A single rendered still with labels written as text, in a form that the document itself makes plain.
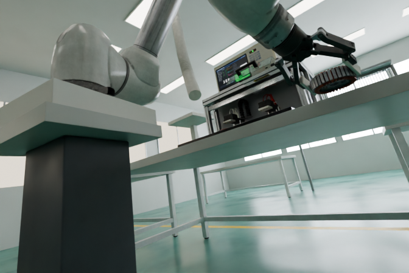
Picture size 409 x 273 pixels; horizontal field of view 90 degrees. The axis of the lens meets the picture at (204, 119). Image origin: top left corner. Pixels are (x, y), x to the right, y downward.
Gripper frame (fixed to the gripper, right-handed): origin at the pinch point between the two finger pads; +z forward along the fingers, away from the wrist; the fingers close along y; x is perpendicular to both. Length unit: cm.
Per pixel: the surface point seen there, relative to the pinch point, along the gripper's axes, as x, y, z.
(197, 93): 103, -171, 20
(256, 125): -3.1, -31.0, 2.2
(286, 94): 42, -45, 33
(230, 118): 20, -68, 12
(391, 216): -5, -35, 113
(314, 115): -2.5, -11.2, 9.2
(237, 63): 58, -62, 3
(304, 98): 27.2, -29.8, 28.2
